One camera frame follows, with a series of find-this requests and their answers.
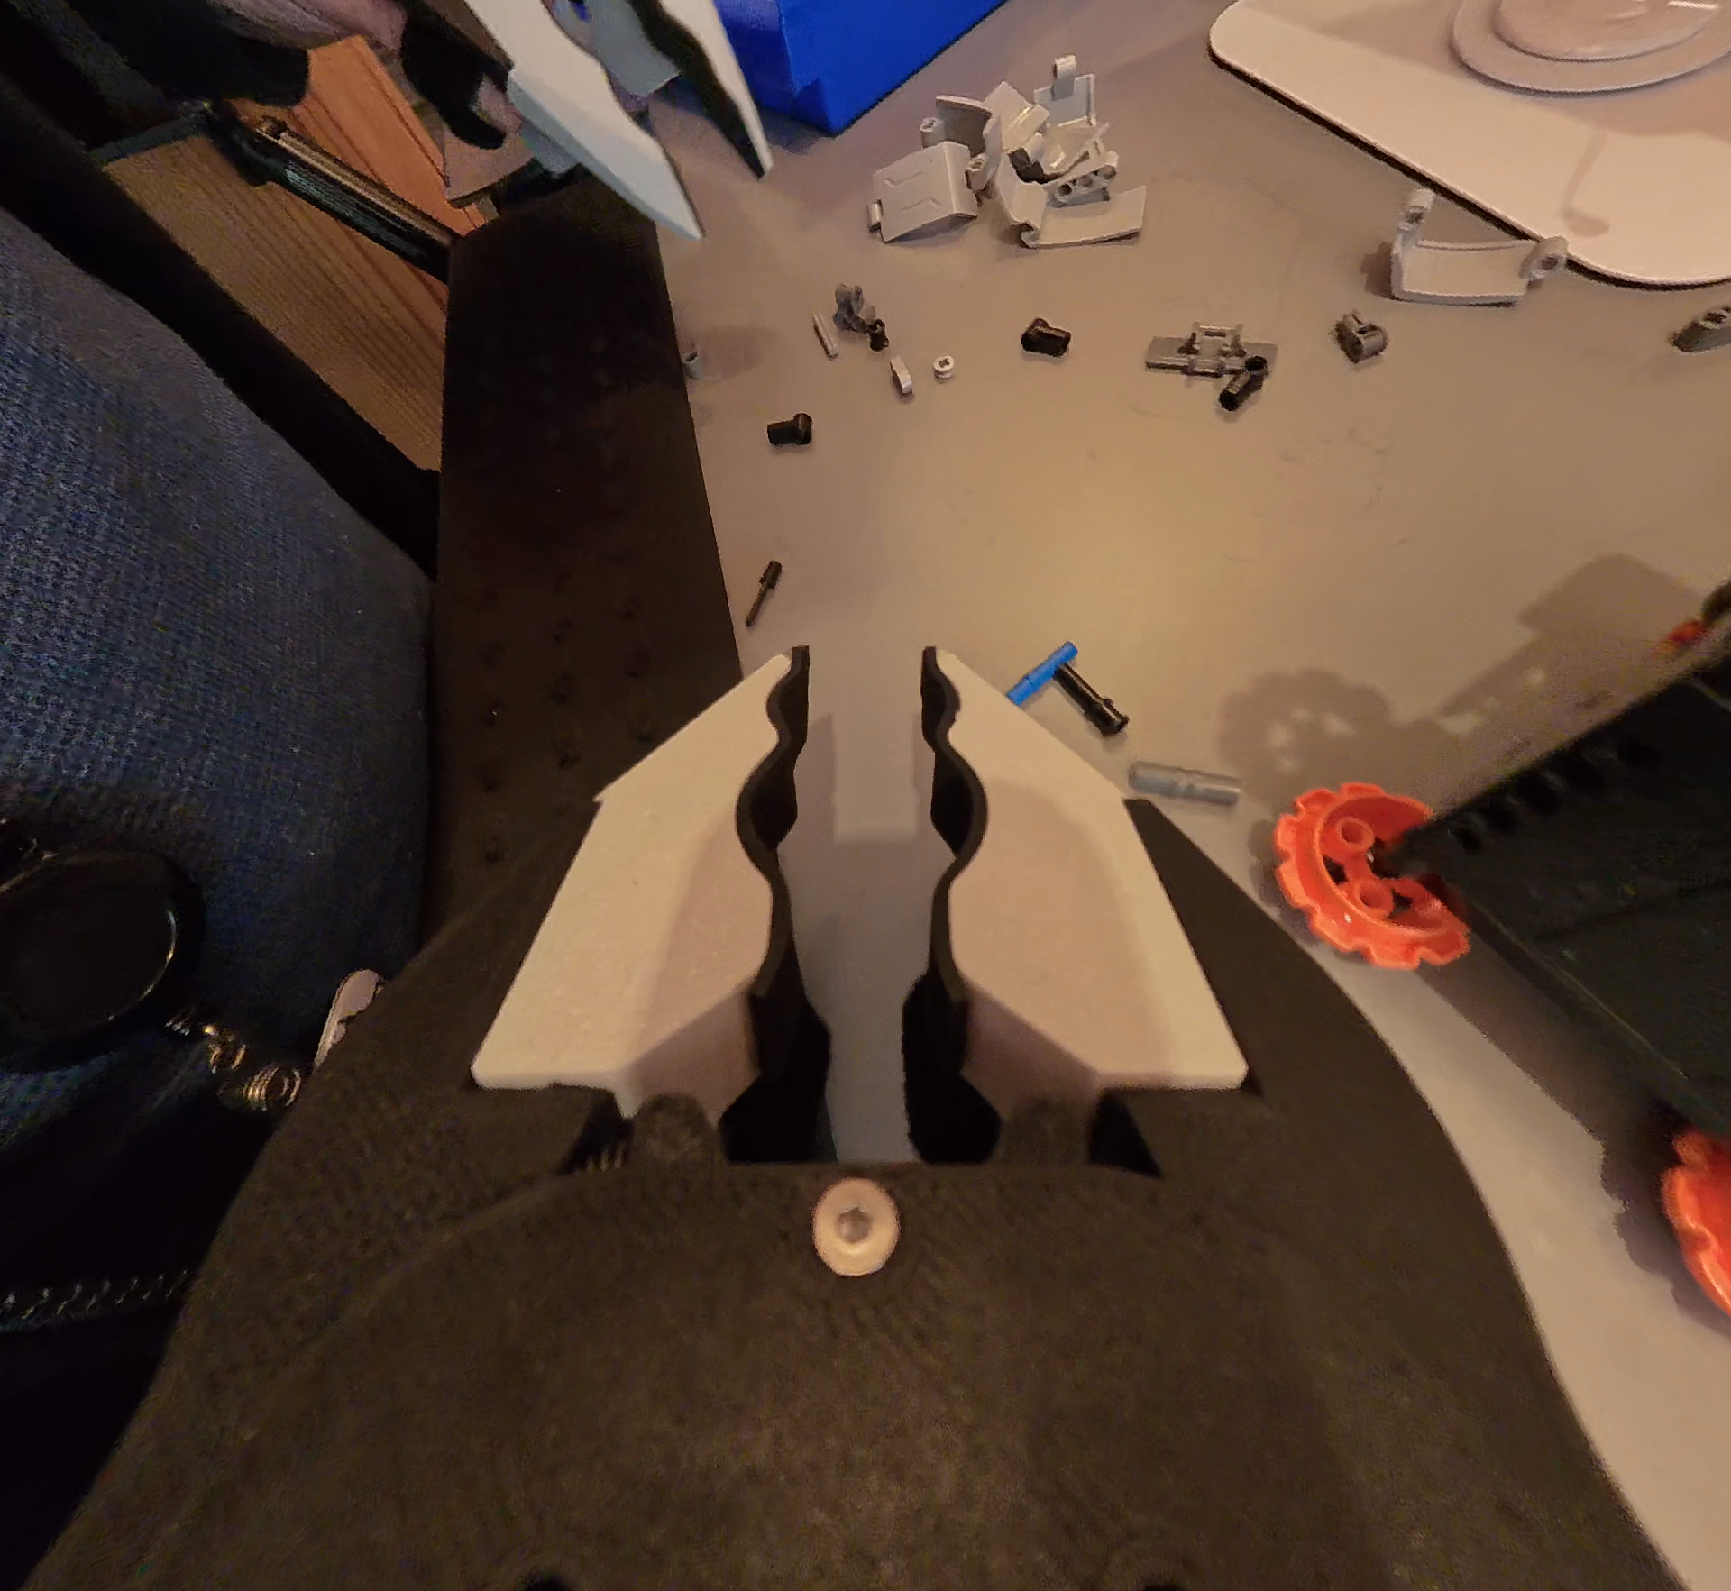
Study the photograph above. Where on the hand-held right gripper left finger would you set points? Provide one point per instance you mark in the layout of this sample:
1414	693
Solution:
635	942

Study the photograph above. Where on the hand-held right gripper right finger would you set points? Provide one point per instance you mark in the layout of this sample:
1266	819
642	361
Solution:
1082	942

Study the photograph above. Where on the building block robot chassis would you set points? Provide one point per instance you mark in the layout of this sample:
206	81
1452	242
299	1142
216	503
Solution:
1596	914

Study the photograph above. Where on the grey axle pin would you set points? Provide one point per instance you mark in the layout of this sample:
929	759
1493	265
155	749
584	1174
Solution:
1183	783

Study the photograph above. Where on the pile of light grey panels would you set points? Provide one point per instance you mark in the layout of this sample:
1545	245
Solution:
932	191

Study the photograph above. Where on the thin grey stick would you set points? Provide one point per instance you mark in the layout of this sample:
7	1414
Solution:
824	334

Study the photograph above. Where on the small grey connector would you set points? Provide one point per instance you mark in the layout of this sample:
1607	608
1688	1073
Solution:
851	314

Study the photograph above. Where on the short black pin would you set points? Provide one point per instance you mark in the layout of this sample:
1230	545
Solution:
765	593
792	429

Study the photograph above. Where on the silver key clip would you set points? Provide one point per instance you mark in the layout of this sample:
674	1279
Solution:
270	1070

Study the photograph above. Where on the dark perforated mat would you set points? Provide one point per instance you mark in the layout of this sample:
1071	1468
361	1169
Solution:
568	536

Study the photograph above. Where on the black pin connector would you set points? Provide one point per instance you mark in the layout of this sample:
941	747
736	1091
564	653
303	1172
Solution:
1044	335
1244	384

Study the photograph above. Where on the person's leg in jeans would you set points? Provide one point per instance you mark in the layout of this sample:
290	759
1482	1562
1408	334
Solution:
202	671

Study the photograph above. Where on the black wristwatch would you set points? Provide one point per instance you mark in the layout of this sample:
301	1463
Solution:
81	942

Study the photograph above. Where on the grey clip block piece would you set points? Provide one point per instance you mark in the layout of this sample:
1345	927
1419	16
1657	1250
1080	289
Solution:
1197	350

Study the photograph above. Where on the dark grey pin connector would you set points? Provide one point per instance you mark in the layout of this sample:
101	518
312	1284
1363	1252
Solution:
1360	335

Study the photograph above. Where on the light grey panel piece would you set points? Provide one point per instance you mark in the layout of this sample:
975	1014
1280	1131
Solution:
1468	272

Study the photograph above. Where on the grey angled beam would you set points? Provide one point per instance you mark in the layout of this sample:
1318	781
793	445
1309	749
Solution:
1706	330

